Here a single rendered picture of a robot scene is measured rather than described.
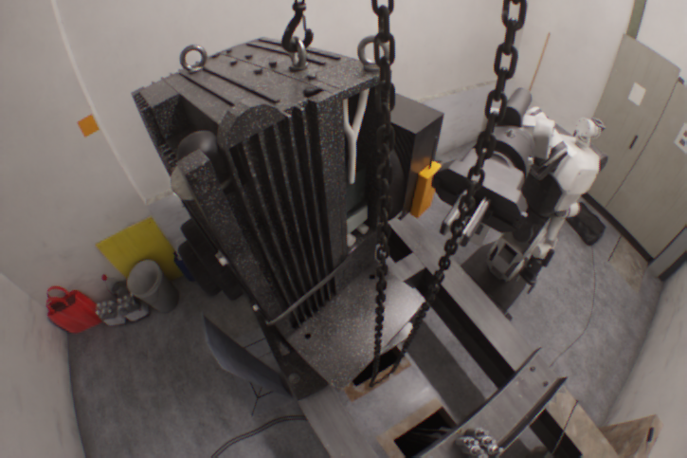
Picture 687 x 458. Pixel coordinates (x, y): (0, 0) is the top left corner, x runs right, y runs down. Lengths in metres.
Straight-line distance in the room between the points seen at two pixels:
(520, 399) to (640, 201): 2.41
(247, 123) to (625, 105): 2.97
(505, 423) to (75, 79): 2.37
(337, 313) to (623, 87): 2.87
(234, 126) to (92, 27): 1.32
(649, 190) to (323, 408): 3.09
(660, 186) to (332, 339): 3.00
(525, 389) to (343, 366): 0.79
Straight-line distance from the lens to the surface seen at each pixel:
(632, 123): 3.07
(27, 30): 1.69
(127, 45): 1.61
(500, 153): 0.40
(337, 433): 1.17
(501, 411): 1.30
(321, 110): 0.48
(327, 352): 0.95
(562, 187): 1.12
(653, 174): 3.17
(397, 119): 0.67
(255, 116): 0.41
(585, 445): 1.57
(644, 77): 3.00
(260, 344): 1.95
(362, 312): 0.99
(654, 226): 3.37
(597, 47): 3.30
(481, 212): 0.33
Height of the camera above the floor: 1.83
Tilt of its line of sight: 47 degrees down
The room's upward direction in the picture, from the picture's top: 2 degrees counter-clockwise
